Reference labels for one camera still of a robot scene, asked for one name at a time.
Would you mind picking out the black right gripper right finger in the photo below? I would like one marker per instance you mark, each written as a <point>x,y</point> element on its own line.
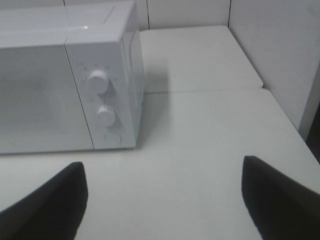
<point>280,207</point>

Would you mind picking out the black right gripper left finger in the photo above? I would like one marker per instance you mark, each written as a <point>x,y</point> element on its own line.
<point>54,211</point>

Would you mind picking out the round white door button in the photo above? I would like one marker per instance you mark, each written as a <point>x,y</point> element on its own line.
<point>112,138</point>

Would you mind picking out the white timer knob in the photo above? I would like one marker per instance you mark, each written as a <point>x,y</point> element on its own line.
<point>106,116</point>

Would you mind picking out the white microwave door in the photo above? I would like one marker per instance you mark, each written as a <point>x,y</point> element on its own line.
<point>40,107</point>

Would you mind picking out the upper white power knob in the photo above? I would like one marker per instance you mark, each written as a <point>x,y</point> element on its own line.
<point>98,81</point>

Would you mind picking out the white microwave oven body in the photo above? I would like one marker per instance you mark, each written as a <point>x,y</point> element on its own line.
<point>99,36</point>

